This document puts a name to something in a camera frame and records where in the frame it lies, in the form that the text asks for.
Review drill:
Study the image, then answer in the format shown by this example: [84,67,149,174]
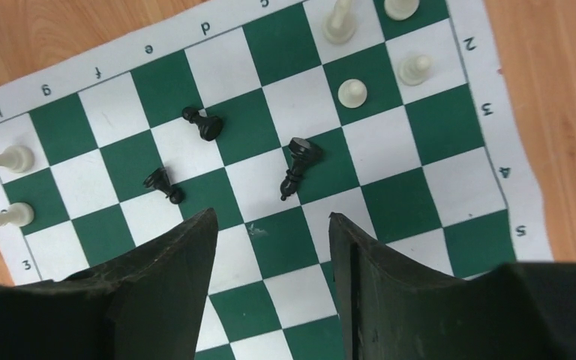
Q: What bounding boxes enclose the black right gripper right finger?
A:
[328,213,576,359]

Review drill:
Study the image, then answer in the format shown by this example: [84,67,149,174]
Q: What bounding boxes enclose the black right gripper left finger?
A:
[0,208,218,359]

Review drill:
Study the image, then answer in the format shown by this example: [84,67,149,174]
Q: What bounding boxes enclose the green white chess mat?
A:
[0,1,553,359]

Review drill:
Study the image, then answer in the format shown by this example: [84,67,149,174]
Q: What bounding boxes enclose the black bishop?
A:
[280,137,323,201]

